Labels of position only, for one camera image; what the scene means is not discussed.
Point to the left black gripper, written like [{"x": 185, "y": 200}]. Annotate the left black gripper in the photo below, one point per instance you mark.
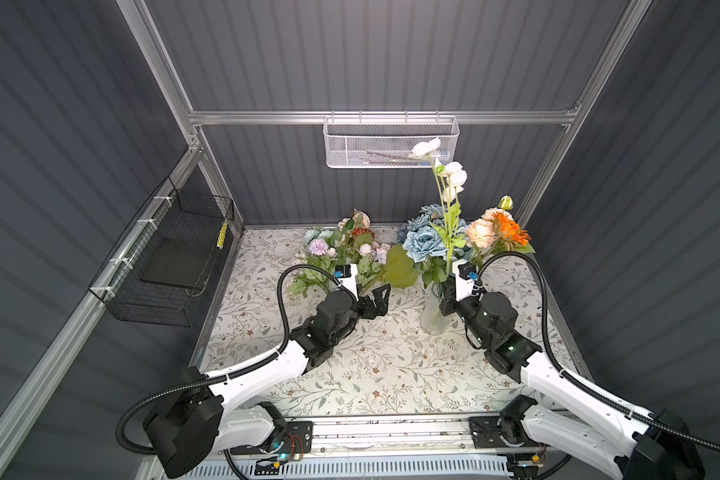
[{"x": 379, "y": 306}]

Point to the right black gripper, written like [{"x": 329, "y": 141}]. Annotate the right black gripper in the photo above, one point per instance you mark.
[{"x": 449, "y": 294}]

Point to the clear ribbed glass vase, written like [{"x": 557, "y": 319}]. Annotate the clear ribbed glass vase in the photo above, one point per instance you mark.
[{"x": 431, "y": 320}]

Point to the blue rose bouquet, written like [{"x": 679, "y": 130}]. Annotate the blue rose bouquet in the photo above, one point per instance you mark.
[{"x": 422, "y": 242}]

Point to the peach rose stem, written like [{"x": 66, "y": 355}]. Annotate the peach rose stem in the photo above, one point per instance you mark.
[{"x": 480, "y": 233}]

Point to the orange gerbera flower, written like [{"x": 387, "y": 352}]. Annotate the orange gerbera flower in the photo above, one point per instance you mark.
[{"x": 509, "y": 235}]

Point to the white ranunculus stem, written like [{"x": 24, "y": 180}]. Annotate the white ranunculus stem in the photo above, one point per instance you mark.
[{"x": 450, "y": 179}]

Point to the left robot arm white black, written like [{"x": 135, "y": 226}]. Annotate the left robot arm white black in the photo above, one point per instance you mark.
[{"x": 186, "y": 426}]

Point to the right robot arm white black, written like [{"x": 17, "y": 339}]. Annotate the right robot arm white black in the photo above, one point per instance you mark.
[{"x": 569, "y": 413}]

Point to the mixed pastel flower bunch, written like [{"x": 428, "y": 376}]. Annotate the mixed pastel flower bunch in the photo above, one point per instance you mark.
[{"x": 351, "y": 242}]

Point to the marker pen in basket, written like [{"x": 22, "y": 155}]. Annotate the marker pen in basket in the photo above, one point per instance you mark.
[{"x": 410, "y": 158}]

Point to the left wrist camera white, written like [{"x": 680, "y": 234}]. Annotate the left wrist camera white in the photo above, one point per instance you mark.
[{"x": 347, "y": 277}]

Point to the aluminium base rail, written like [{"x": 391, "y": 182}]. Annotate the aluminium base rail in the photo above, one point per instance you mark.
[{"x": 436, "y": 446}]

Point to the white wire mesh basket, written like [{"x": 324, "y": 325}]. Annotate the white wire mesh basket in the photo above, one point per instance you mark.
[{"x": 346, "y": 138}]

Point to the black wire basket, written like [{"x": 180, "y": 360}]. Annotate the black wire basket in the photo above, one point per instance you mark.
[{"x": 168, "y": 269}]

